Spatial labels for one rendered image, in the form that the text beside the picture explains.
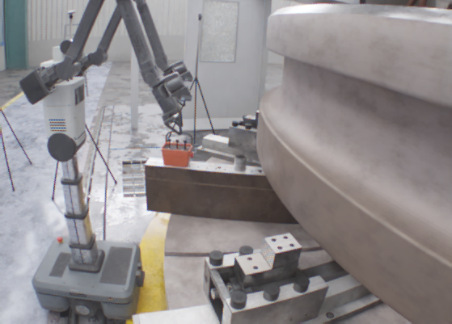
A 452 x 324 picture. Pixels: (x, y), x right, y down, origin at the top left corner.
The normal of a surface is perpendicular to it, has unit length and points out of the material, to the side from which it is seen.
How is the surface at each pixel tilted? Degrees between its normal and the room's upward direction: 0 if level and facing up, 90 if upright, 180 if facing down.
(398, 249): 90
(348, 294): 72
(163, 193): 90
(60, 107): 90
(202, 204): 90
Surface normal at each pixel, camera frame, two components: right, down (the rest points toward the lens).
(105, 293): 0.10, -0.41
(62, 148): 0.07, 0.36
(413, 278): -0.87, 0.12
